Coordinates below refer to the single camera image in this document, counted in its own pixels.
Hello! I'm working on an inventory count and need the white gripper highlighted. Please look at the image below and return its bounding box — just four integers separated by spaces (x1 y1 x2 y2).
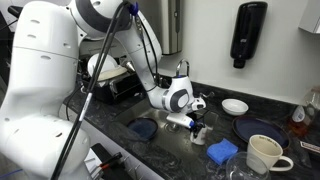
167 113 204 131

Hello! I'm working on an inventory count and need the white mug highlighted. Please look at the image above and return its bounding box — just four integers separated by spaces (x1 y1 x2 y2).
190 126 207 145

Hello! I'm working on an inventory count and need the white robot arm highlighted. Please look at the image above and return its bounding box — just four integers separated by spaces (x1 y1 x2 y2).
0 0 205 180

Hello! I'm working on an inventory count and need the cream mug on counter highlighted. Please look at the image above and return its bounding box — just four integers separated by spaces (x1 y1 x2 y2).
247 134 294 172

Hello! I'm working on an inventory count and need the sink drain strainer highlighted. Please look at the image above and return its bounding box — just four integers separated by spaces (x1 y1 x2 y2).
165 123 181 133

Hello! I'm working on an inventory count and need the blue sponge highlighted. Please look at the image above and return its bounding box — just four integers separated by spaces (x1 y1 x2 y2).
207 139 238 165

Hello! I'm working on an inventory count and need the small white bowl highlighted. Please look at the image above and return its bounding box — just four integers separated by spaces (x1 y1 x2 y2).
222 99 249 116

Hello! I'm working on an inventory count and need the dark blue plate on counter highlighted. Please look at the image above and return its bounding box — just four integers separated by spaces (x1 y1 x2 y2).
232 116 290 149

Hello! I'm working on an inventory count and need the stainless steel sink basin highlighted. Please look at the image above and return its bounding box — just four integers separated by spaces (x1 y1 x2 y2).
115 99 218 159

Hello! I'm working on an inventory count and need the dark blue plate in sink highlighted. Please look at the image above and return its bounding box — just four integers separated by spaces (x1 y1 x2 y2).
127 117 158 140

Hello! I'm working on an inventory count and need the chrome gooseneck faucet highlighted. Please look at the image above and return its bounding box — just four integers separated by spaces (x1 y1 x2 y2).
175 59 190 77

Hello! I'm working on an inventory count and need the black dish rack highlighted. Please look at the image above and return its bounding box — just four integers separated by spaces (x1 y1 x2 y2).
93 73 144 105

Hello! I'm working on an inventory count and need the large cream plate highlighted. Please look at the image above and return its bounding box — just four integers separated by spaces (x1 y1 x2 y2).
87 54 127 87

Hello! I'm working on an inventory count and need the dish soap bottle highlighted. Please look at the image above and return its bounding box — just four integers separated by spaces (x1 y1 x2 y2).
288 86 320 136

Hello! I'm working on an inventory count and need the paper towel dispenser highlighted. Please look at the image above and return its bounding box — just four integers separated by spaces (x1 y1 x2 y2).
137 0 182 55

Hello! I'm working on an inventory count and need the black wall soap dispenser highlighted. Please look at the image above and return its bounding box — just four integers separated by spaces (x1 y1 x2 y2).
230 1 268 69

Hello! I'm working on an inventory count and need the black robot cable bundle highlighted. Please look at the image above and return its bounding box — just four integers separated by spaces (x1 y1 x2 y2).
49 0 139 180

